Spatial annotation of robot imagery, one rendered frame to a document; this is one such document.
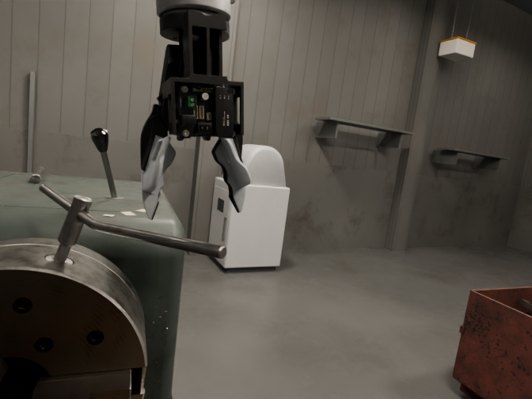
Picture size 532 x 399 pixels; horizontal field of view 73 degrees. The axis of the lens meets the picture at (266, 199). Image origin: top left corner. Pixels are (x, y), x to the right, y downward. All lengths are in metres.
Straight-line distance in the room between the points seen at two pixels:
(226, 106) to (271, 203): 3.72
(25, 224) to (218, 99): 0.41
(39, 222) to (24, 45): 3.89
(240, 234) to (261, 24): 2.66
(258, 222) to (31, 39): 2.92
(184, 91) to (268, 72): 4.61
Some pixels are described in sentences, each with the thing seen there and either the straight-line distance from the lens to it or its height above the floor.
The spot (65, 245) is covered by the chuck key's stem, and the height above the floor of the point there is 1.25.
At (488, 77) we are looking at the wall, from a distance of 8.05.
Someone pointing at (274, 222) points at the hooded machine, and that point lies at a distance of 4.13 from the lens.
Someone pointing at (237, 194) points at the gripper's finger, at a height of 1.34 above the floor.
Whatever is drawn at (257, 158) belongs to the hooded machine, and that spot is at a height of 1.29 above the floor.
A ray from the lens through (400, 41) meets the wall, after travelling 6.40.
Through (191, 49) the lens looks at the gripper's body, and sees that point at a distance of 0.36.
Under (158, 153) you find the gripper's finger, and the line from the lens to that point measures 0.41.
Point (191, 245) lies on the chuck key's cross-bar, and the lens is 0.36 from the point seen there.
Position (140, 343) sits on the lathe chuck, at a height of 1.13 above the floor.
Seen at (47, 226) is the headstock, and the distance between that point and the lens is 0.66.
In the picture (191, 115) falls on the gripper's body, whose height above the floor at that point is 1.43.
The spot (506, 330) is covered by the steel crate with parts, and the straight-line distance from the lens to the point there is 2.55.
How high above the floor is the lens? 1.40
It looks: 8 degrees down
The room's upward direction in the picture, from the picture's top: 7 degrees clockwise
